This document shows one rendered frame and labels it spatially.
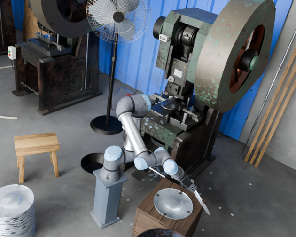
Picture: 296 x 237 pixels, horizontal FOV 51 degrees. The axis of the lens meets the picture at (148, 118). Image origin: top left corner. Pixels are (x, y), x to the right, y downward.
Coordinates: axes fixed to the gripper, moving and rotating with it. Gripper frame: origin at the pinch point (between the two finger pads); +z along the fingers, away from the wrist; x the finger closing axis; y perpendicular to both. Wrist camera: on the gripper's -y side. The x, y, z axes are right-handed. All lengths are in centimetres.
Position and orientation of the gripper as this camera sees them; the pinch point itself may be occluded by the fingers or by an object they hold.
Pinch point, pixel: (191, 185)
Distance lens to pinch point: 205.4
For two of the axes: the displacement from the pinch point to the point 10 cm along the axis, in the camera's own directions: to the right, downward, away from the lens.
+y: -5.9, -5.1, 6.2
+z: 4.4, 4.4, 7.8
